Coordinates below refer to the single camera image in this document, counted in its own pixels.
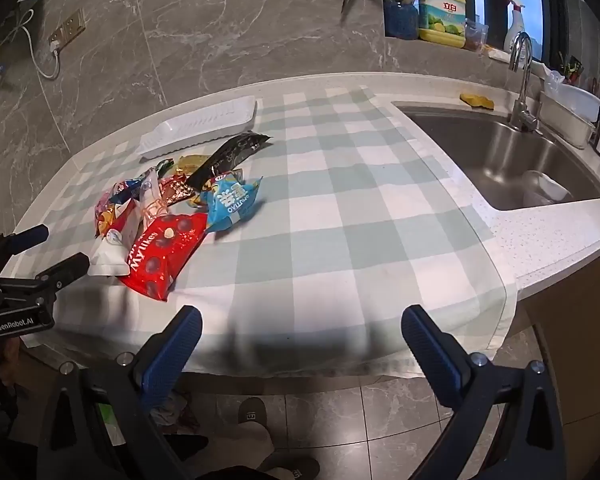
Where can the red checkered snack packet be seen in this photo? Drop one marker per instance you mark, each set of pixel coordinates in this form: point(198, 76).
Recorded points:
point(177, 190)

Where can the small clear packet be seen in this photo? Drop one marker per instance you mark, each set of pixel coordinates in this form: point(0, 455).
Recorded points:
point(476, 35)

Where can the yellow dish soap bottle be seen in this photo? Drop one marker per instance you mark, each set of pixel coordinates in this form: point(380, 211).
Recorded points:
point(442, 15)

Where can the white plastic tray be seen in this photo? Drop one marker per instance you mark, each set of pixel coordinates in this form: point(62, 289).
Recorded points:
point(200, 127)

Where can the grey slipper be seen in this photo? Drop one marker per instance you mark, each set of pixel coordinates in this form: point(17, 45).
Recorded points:
point(254, 417)
point(295, 467)

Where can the gold snack packet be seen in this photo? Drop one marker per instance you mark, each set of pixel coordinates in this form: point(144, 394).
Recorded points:
point(192, 162)

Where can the gold wall socket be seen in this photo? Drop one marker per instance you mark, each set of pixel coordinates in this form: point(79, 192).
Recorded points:
point(67, 27)

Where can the yellow sponge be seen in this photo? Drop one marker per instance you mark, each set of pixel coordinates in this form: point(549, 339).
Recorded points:
point(477, 100)

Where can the clear packet with orange print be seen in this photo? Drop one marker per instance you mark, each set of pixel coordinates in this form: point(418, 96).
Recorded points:
point(150, 195)

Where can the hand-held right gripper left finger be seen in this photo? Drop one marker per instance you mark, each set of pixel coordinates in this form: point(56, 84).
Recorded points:
point(172, 355)

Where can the green checkered tablecloth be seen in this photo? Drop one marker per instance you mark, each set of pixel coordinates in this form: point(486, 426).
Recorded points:
point(355, 235)

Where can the clear cup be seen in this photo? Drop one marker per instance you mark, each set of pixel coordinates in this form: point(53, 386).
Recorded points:
point(542, 190)

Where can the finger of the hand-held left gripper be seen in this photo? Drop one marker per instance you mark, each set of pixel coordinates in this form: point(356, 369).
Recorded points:
point(27, 236)
point(65, 270)

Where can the blue snack bag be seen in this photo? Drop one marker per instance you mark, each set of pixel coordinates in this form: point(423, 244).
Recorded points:
point(232, 200)

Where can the white spray bottle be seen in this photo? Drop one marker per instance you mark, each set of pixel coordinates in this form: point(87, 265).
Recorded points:
point(514, 22)

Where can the white dish rack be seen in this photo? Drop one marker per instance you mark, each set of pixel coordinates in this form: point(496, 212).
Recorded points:
point(570, 110)

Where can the blue and orange snack packet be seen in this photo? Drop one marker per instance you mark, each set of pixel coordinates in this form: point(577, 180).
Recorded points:
point(112, 205)

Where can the blue utensil holder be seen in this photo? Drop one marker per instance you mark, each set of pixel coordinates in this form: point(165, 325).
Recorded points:
point(401, 22)

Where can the black snack packet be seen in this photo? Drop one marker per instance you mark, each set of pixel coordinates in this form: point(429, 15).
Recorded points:
point(230, 155)

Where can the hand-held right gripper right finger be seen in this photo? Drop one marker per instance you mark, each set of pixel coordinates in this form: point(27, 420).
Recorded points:
point(430, 355)

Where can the stainless steel sink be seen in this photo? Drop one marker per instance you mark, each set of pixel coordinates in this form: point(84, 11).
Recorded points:
point(485, 155)

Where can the chrome faucet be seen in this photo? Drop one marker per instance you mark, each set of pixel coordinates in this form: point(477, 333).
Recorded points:
point(522, 110)

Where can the white packet with red stripe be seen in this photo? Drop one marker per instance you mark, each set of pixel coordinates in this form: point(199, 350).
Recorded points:
point(112, 255)

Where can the red snack bag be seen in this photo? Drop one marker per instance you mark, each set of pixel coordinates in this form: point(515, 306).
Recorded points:
point(162, 255)

